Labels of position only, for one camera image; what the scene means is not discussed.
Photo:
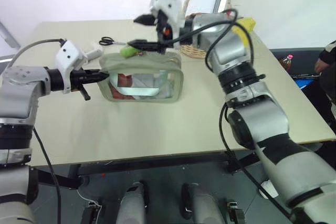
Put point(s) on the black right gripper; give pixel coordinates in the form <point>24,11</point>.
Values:
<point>165,36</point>

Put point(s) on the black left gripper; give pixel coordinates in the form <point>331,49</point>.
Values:
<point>77,77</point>

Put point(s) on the green clear-window zip pouch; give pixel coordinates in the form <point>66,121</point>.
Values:
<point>173,82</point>

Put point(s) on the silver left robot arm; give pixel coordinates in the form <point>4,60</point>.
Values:
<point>18,95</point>

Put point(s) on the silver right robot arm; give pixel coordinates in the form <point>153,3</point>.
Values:
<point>262,116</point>

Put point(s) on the white plastic tool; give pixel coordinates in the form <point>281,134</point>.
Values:
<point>94,52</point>

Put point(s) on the yellow crumpled paper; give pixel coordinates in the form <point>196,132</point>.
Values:
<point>248,24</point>

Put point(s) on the grey rounded robot leg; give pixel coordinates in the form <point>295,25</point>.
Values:
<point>131,203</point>
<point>204,205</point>

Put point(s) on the plastic bottle with pink cap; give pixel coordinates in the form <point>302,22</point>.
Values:
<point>286,62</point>

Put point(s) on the black side table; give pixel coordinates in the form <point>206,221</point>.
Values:
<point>302,56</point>

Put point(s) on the blue object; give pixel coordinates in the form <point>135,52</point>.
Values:
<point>305,81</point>

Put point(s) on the person in dark clothes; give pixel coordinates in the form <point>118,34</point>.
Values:
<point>328,77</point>

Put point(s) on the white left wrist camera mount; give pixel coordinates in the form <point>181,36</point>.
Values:
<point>68,53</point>

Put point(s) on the black table frame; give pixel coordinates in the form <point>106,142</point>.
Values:
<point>147,162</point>

